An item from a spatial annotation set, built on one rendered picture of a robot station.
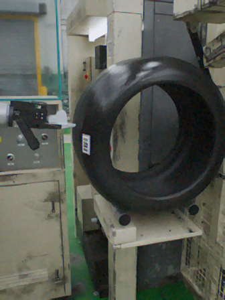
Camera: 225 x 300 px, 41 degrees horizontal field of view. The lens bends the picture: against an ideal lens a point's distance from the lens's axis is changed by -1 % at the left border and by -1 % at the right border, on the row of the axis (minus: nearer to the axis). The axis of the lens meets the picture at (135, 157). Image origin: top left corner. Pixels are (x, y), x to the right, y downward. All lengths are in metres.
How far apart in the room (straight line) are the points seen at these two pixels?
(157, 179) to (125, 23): 0.68
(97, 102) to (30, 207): 0.92
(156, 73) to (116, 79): 0.13
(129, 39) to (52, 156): 0.75
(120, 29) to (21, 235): 1.18
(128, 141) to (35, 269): 0.96
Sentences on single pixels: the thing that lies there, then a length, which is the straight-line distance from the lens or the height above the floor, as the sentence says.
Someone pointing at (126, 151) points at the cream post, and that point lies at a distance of 1.40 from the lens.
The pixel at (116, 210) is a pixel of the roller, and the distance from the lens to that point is 1.13.
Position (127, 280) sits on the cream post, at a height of 0.34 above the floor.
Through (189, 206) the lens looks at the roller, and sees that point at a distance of 1.19.
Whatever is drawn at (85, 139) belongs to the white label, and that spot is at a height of 1.20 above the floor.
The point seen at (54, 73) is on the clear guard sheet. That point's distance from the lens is 1.61.
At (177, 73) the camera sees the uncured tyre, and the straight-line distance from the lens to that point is 1.01.
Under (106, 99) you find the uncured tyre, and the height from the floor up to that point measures 1.33.
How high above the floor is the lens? 1.40
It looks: 16 degrees down
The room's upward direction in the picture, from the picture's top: 1 degrees clockwise
